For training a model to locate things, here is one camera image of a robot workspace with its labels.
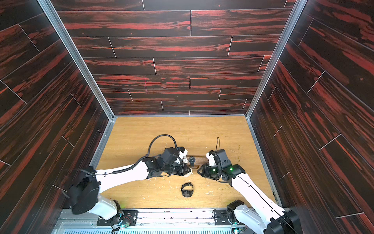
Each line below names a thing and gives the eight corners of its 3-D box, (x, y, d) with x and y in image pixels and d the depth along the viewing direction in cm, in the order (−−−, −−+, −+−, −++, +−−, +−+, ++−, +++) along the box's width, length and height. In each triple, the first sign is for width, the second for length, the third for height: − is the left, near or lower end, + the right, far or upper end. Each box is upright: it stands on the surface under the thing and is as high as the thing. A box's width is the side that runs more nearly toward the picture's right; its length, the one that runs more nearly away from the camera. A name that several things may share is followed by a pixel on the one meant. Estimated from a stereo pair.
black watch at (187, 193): (181, 197, 82) (181, 194, 79) (181, 184, 87) (181, 181, 84) (193, 197, 82) (193, 194, 79) (193, 184, 87) (193, 181, 84)
